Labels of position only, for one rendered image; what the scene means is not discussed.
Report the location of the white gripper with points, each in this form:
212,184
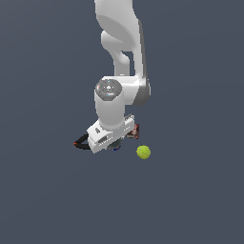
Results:
106,136

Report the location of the small blue grey object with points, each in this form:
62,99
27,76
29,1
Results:
115,146

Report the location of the black clamp with orange tips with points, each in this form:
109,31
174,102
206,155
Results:
81,143

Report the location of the dark red printed box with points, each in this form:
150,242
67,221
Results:
134,132

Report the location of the yellow-green tennis ball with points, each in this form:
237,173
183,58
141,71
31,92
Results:
143,152

